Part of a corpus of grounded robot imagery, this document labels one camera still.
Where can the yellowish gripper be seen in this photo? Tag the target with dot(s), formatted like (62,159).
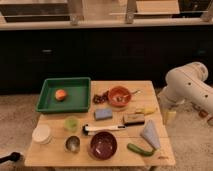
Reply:
(168,116)

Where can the blue sponge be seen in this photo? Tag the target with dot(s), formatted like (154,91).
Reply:
(101,114)

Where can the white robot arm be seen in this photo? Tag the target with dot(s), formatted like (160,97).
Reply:
(186,82)

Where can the green plastic cup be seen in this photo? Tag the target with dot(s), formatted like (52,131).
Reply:
(71,123)

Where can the small metal cup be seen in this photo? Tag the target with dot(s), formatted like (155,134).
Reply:
(72,144)

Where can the yellow banana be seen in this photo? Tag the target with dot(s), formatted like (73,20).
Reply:
(146,110)

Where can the grey folded cloth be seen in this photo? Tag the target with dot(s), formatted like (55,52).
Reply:
(149,133)

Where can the wooden block brush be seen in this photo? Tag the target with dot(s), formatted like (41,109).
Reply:
(133,119)

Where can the metal spoon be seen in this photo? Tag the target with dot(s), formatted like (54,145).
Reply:
(131,93)

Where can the green cucumber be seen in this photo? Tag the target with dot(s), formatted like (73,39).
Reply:
(140,151)

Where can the orange bowl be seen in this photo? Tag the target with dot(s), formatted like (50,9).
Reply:
(118,91)

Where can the dark grapes bunch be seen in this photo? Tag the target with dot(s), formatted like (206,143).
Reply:
(100,99)

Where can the dark red bowl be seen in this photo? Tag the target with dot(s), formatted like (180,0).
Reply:
(103,145)

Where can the green plastic tray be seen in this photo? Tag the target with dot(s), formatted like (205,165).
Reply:
(78,91)

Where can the orange peach fruit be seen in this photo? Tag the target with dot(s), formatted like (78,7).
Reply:
(60,95)

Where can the black object on floor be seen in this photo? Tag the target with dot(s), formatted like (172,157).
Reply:
(14,156)

